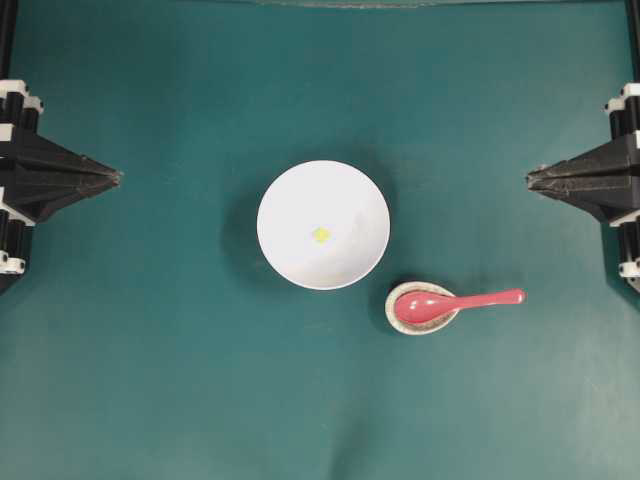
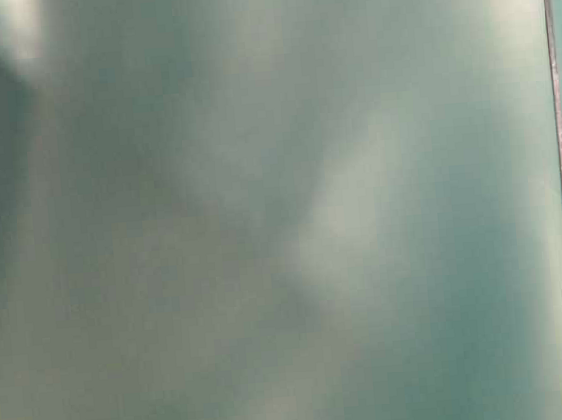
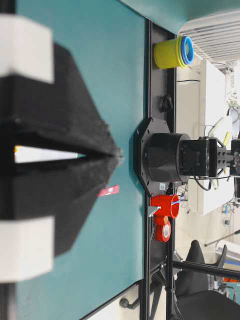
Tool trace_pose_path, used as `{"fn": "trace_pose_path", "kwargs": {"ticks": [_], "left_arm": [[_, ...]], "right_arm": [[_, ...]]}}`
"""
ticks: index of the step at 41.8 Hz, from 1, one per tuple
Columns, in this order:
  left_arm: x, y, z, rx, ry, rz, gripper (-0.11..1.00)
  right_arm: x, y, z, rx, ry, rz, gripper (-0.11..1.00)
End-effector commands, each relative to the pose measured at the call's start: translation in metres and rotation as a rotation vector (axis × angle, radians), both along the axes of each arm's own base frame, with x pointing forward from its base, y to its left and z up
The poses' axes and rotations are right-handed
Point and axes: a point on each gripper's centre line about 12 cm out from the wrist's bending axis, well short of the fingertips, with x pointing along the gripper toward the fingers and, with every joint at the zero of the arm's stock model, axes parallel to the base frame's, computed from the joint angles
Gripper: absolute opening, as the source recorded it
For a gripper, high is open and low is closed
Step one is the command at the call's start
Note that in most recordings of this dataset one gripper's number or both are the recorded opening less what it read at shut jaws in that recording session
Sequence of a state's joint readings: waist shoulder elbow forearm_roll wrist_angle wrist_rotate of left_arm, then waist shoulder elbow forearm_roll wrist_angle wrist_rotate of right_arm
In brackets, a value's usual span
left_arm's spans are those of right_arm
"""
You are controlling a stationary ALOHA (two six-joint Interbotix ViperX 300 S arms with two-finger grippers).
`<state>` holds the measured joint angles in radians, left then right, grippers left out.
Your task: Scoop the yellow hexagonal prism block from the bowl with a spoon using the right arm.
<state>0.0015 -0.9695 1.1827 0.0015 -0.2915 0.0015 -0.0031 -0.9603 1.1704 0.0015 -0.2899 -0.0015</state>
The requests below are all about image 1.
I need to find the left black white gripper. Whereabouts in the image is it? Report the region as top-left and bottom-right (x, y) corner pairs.
(1, 80), (121, 275)

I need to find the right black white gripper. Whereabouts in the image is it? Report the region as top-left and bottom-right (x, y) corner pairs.
(526, 82), (640, 278)

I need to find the pink plastic spoon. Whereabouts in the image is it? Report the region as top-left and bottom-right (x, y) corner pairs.
(394, 289), (526, 324)

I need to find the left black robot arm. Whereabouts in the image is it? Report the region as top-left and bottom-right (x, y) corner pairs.
(1, 1), (121, 289)

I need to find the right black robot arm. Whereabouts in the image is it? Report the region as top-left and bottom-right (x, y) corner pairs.
(527, 1), (639, 289)

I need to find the yellow hexagonal prism block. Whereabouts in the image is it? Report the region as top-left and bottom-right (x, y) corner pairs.
(312, 227), (331, 244)

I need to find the white round bowl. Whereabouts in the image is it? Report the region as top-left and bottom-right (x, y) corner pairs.
(256, 160), (391, 291)

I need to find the small speckled ceramic dish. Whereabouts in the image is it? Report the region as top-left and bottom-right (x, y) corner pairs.
(385, 281), (457, 336)

